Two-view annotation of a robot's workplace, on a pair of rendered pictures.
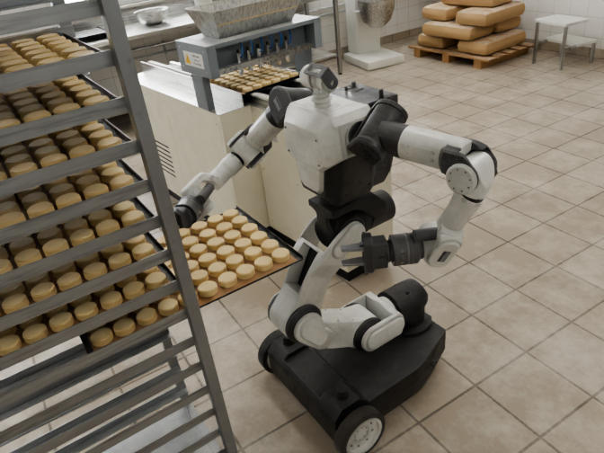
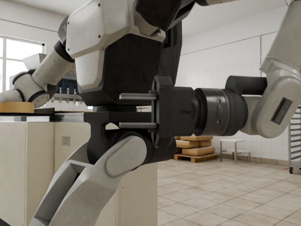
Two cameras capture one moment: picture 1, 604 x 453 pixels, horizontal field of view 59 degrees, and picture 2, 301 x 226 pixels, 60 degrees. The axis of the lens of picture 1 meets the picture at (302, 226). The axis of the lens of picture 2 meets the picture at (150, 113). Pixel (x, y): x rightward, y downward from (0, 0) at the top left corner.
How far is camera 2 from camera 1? 1.16 m
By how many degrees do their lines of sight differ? 35
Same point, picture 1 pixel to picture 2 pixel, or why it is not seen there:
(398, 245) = (211, 92)
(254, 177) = (47, 180)
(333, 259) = (105, 176)
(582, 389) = not seen: outside the picture
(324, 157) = (106, 22)
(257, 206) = not seen: hidden behind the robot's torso
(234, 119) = (39, 128)
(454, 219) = (293, 44)
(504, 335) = not seen: outside the picture
